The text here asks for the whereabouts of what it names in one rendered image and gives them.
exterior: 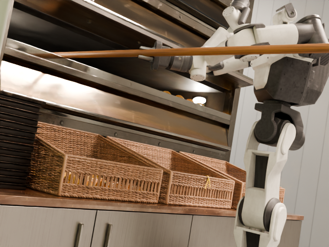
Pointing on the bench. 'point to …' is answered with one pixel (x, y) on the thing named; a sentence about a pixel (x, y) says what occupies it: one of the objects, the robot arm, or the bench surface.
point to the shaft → (301, 48)
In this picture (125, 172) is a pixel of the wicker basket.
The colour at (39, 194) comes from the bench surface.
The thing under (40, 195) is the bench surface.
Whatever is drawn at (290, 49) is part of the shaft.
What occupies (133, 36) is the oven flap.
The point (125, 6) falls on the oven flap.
